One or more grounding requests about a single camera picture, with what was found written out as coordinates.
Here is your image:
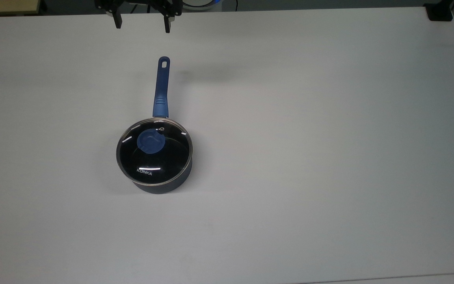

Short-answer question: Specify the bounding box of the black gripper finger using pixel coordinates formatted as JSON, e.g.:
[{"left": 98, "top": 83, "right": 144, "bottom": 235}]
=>
[
  {"left": 150, "top": 0, "right": 182, "bottom": 34},
  {"left": 95, "top": 0, "right": 124, "bottom": 29}
]

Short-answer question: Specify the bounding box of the glass lid with blue knob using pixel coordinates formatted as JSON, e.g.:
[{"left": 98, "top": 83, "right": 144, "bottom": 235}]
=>
[{"left": 116, "top": 118, "right": 193, "bottom": 186}]

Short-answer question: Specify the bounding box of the light wooden furniture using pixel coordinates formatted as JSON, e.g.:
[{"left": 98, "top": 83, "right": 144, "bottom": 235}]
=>
[{"left": 0, "top": 0, "right": 41, "bottom": 17}]

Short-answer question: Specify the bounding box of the black table clamp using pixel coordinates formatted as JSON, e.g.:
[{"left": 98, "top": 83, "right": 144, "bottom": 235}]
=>
[{"left": 424, "top": 0, "right": 454, "bottom": 22}]

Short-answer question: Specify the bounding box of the white robot base, blue ring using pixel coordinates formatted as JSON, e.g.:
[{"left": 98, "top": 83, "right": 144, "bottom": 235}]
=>
[{"left": 181, "top": 0, "right": 222, "bottom": 11}]

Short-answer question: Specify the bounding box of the dark saucepan with blue handle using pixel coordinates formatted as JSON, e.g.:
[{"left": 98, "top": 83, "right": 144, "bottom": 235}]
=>
[{"left": 116, "top": 56, "right": 193, "bottom": 194}]

